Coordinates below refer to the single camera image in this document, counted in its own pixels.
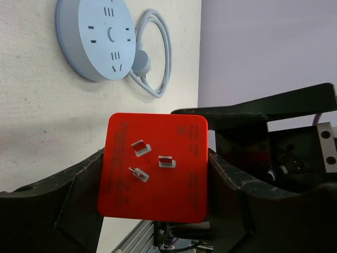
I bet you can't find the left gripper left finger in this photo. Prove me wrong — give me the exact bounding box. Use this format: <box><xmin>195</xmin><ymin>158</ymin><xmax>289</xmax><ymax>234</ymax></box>
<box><xmin>1</xmin><ymin>150</ymin><xmax>104</xmax><ymax>252</ymax></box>

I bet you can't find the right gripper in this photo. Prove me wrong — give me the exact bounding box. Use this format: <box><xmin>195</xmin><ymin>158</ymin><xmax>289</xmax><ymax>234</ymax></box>
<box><xmin>171</xmin><ymin>83</ymin><xmax>336</xmax><ymax>192</ymax></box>

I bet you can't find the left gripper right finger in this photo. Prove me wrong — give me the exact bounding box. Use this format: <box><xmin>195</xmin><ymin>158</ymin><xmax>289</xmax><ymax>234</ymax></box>
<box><xmin>208</xmin><ymin>150</ymin><xmax>336</xmax><ymax>252</ymax></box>

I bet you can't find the red cube socket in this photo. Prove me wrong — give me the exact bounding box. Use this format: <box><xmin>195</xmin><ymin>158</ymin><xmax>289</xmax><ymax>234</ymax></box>
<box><xmin>97</xmin><ymin>113</ymin><xmax>208</xmax><ymax>223</ymax></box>

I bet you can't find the blue round power socket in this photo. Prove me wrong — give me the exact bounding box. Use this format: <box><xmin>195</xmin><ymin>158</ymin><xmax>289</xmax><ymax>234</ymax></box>
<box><xmin>55</xmin><ymin>0</ymin><xmax>136</xmax><ymax>82</ymax></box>

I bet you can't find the aluminium front rail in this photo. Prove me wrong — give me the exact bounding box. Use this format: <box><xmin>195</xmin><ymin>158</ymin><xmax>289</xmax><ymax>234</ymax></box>
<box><xmin>112</xmin><ymin>220</ymin><xmax>155</xmax><ymax>253</ymax></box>

